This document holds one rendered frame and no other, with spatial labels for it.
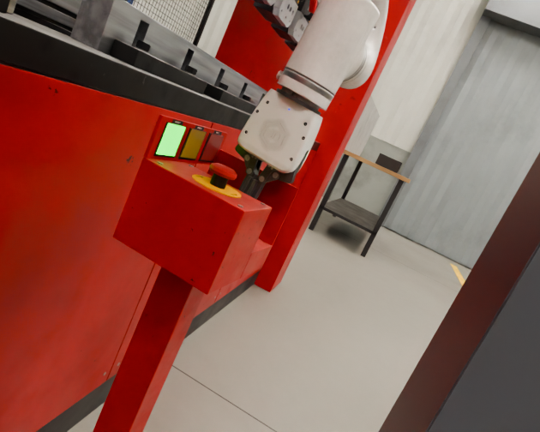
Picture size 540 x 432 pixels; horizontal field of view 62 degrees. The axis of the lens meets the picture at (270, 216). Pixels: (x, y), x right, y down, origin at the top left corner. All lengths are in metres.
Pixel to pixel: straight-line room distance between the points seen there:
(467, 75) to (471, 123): 0.75
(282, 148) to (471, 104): 7.37
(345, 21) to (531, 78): 7.56
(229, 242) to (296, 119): 0.21
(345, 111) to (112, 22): 1.72
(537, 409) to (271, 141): 0.45
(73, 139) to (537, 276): 0.59
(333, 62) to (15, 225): 0.49
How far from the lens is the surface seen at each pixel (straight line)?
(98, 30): 0.87
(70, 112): 0.68
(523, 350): 0.48
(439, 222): 7.89
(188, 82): 1.04
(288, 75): 0.67
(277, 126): 0.67
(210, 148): 0.74
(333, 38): 0.66
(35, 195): 0.70
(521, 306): 0.46
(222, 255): 0.57
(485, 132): 7.95
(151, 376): 0.76
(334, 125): 2.44
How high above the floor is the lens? 0.90
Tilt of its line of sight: 11 degrees down
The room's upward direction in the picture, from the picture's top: 25 degrees clockwise
